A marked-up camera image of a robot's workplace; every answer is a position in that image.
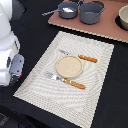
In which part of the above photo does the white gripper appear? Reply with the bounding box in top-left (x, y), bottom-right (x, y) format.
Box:
top-left (0, 43), bottom-right (24, 87)

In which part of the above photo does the grey frying pan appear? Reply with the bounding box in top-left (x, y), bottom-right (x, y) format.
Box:
top-left (41, 0), bottom-right (79, 20)

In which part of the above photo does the white fish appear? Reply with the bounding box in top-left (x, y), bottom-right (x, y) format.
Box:
top-left (62, 8), bottom-right (73, 13)

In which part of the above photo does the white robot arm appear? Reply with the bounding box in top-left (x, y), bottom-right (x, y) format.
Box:
top-left (0, 0), bottom-right (26, 87)

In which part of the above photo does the brown stove board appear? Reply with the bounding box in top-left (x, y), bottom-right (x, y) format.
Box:
top-left (48, 0), bottom-right (128, 43)

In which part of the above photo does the beige round plate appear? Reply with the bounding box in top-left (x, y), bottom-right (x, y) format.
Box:
top-left (56, 55), bottom-right (83, 78)

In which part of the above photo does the white woven placemat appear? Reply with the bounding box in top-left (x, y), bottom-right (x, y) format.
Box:
top-left (14, 31), bottom-right (114, 128)

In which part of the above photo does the grey cooking pot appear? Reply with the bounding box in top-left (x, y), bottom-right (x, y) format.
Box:
top-left (78, 0), bottom-right (105, 25)

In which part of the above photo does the beige bowl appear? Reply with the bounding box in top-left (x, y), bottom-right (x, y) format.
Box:
top-left (119, 5), bottom-right (128, 30)

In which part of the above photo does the fork with wooden handle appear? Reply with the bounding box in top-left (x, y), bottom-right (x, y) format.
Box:
top-left (44, 72), bottom-right (86, 89)

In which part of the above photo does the knife with wooden handle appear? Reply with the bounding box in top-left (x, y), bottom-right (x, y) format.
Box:
top-left (58, 49), bottom-right (98, 63)

